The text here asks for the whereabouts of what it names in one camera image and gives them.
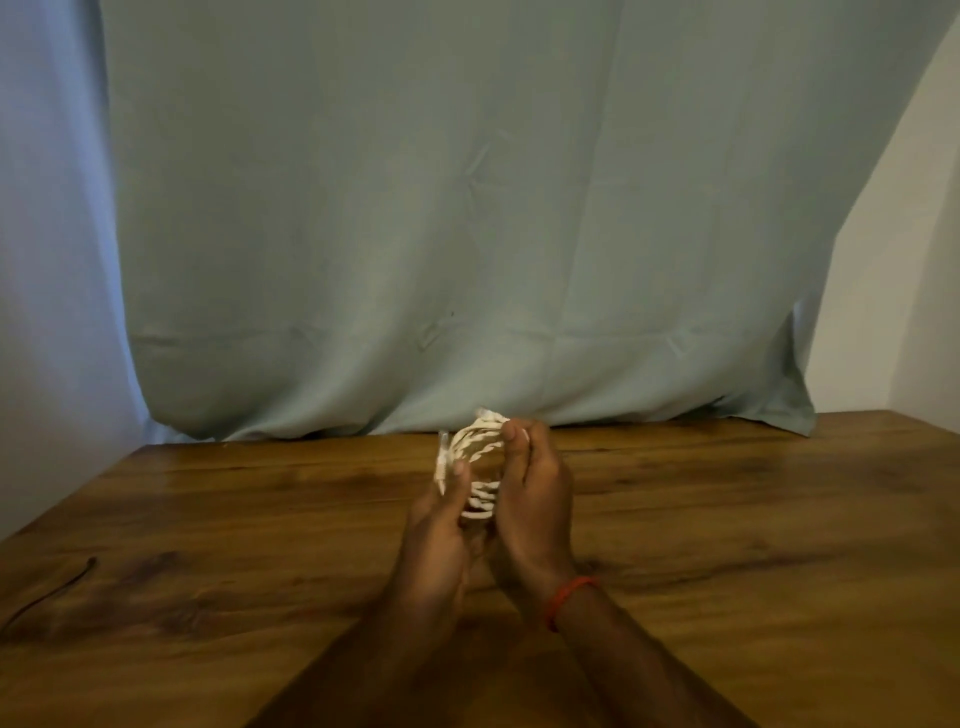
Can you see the person's right forearm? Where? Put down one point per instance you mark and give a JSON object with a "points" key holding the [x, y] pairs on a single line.
{"points": [[637, 667]]}

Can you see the person's left hand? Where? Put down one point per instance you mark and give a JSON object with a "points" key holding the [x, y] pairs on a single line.
{"points": [[431, 559]]}

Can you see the red thread wristband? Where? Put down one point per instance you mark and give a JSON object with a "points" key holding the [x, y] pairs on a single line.
{"points": [[566, 598]]}

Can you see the person's right hand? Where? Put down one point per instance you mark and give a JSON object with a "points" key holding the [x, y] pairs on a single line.
{"points": [[534, 517]]}

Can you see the pale green curtain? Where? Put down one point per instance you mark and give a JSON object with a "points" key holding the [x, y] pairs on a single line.
{"points": [[480, 217]]}

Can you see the person's left thumb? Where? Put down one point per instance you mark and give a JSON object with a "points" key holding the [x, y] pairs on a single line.
{"points": [[454, 487]]}

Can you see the person's right thumb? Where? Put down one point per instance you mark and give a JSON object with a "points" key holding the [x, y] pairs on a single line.
{"points": [[514, 454]]}

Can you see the person's left forearm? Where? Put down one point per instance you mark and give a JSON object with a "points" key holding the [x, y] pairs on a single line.
{"points": [[352, 675]]}

